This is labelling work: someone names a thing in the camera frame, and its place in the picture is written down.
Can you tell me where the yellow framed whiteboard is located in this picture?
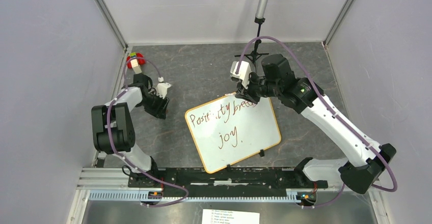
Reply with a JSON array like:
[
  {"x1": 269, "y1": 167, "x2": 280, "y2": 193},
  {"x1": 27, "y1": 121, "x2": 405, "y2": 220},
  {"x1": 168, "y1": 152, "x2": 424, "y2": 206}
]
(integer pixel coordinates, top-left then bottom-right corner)
[{"x1": 184, "y1": 94, "x2": 282, "y2": 174}]

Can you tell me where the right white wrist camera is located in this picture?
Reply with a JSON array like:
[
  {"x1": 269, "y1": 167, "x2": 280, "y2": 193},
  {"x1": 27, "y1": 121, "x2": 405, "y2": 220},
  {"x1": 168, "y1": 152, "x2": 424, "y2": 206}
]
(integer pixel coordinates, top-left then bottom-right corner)
[{"x1": 230, "y1": 61, "x2": 252, "y2": 89}]

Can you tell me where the red toy with block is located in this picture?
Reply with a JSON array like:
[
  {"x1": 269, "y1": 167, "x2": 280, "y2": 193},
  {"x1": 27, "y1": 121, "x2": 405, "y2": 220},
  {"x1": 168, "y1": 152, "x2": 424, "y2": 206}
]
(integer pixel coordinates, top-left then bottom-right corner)
[{"x1": 126, "y1": 52, "x2": 146, "y2": 74}]

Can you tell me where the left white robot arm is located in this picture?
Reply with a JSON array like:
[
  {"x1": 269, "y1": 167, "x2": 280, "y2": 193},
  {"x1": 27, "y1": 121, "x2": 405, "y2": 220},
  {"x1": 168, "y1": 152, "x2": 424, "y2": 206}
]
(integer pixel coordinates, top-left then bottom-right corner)
[{"x1": 91, "y1": 73, "x2": 172, "y2": 187}]

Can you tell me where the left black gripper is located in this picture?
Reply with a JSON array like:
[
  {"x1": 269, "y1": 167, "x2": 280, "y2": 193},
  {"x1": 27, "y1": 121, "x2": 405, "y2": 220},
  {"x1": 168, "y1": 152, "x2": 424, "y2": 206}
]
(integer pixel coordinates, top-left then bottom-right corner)
[{"x1": 139, "y1": 91, "x2": 170, "y2": 120}]

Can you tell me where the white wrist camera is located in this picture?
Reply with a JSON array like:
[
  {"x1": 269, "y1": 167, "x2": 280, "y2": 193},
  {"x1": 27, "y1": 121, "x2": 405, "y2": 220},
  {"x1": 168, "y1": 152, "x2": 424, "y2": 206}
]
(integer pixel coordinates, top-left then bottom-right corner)
[
  {"x1": 155, "y1": 76, "x2": 172, "y2": 99},
  {"x1": 230, "y1": 61, "x2": 252, "y2": 89}
]

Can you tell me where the slotted cable duct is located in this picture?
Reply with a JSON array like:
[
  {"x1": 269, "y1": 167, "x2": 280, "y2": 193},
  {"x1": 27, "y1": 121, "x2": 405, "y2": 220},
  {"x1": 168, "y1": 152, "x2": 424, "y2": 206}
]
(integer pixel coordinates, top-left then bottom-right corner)
[{"x1": 89, "y1": 190, "x2": 301, "y2": 203}]

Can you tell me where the black tripod stand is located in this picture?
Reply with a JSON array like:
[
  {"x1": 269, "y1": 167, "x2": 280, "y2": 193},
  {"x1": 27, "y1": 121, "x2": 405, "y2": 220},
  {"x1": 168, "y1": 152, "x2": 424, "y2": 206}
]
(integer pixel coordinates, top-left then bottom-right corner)
[{"x1": 244, "y1": 17, "x2": 269, "y2": 67}]

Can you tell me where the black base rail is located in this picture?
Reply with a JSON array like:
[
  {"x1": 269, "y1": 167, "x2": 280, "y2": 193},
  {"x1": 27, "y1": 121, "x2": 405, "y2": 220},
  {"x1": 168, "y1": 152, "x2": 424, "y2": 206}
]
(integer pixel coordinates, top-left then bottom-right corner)
[{"x1": 123, "y1": 167, "x2": 328, "y2": 198}]

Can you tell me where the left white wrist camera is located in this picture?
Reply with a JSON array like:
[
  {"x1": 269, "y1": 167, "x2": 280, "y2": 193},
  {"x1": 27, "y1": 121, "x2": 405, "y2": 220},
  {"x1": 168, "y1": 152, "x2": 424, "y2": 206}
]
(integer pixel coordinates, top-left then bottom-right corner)
[{"x1": 155, "y1": 76, "x2": 172, "y2": 99}]

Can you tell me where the purple cable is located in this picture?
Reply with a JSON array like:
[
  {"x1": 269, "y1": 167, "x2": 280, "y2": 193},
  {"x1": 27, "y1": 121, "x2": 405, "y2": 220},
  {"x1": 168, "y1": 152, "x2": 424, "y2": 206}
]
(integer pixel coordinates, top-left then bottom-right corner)
[
  {"x1": 105, "y1": 56, "x2": 190, "y2": 208},
  {"x1": 234, "y1": 35, "x2": 398, "y2": 210}
]

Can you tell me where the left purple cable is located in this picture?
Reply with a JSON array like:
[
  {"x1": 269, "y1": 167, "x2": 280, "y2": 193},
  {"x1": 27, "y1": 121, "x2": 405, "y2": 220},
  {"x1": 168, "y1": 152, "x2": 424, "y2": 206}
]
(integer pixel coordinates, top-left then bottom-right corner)
[{"x1": 105, "y1": 56, "x2": 190, "y2": 208}]

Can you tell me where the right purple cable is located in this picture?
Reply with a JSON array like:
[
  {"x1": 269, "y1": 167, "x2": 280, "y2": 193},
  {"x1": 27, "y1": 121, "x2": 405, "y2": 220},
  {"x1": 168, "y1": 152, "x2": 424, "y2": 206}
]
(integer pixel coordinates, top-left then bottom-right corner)
[{"x1": 234, "y1": 35, "x2": 398, "y2": 210}]

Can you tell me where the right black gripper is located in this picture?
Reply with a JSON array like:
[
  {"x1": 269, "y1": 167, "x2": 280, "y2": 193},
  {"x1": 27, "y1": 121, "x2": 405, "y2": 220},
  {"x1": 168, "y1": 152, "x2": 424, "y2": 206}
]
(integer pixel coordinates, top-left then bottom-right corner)
[{"x1": 235, "y1": 72, "x2": 281, "y2": 104}]

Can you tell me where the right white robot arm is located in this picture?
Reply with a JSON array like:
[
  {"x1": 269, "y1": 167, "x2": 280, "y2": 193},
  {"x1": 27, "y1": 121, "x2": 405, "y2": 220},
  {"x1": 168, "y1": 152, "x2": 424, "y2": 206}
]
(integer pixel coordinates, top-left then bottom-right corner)
[{"x1": 230, "y1": 54, "x2": 396, "y2": 194}]

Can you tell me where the white paper sheet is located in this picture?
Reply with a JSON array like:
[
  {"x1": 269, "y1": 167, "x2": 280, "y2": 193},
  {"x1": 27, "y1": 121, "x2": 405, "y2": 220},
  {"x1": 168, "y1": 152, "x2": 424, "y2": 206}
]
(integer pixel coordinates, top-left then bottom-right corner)
[{"x1": 201, "y1": 209, "x2": 260, "y2": 224}]

